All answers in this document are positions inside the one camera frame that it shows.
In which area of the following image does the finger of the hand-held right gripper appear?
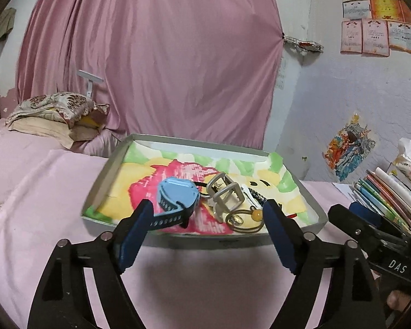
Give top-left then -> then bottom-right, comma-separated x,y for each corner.
349,202 -> 411,244
328,204 -> 409,262

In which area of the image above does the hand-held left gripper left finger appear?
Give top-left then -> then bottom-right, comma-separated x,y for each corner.
27,199 -> 155,329

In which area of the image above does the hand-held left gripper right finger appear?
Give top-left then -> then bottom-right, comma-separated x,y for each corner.
262,199 -> 386,329

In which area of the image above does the white plastic hair clip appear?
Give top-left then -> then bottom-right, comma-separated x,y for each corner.
241,184 -> 264,209

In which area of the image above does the grey shallow box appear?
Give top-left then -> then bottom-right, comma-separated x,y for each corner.
81,134 -> 329,247

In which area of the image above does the blue smartwatch with dark strap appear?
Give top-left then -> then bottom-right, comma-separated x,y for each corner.
150,177 -> 200,229

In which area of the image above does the taupe hair claw clip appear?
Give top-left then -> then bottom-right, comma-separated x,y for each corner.
205,173 -> 245,223

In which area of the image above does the black hair tie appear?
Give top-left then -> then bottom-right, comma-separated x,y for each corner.
193,182 -> 211,199

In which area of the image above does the person's right hand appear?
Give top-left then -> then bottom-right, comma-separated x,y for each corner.
386,290 -> 411,312

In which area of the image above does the stack of books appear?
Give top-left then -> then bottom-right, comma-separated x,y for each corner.
332,167 -> 411,232

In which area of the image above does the white tissue pack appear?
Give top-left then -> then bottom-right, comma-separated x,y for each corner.
387,138 -> 411,186

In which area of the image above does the pink bed sheet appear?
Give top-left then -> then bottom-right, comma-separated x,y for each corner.
0,117 -> 411,329

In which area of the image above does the beige pillow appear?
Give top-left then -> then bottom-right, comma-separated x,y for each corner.
8,118 -> 103,149

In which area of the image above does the white desk lamp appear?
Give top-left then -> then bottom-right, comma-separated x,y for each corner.
77,70 -> 103,98

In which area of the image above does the pink curtain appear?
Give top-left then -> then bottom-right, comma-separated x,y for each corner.
15,0 -> 283,149

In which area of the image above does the gold hair tie amber bead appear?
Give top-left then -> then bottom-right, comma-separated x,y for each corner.
225,207 -> 265,234

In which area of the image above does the colourful wall poster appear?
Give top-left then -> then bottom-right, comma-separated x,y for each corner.
324,111 -> 379,182

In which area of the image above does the wire wall rack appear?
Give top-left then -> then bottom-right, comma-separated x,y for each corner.
282,36 -> 324,55

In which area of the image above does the group of wall certificates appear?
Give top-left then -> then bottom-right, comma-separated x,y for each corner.
340,0 -> 411,57

